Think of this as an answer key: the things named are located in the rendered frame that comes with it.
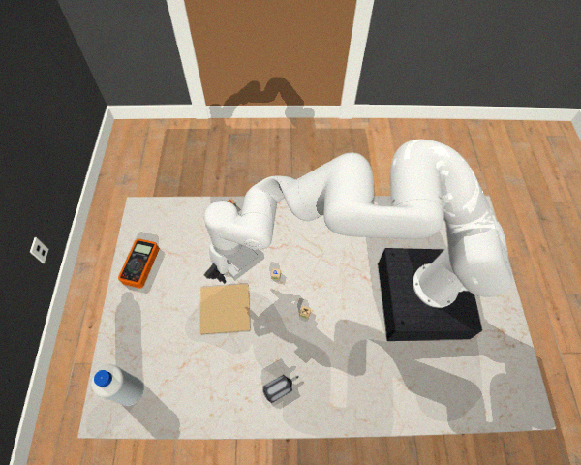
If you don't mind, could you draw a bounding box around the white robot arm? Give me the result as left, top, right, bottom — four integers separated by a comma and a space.
204, 139, 512, 308

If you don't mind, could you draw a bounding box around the tan flat mat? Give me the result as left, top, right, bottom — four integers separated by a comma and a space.
200, 284, 250, 334

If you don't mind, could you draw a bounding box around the white bottle with blue cap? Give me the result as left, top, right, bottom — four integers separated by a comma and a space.
91, 364, 143, 406

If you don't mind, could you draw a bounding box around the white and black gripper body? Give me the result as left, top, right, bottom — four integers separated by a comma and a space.
209, 244, 231, 274

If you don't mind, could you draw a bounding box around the orange digital multimeter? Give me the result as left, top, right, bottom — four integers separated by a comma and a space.
118, 239, 159, 288

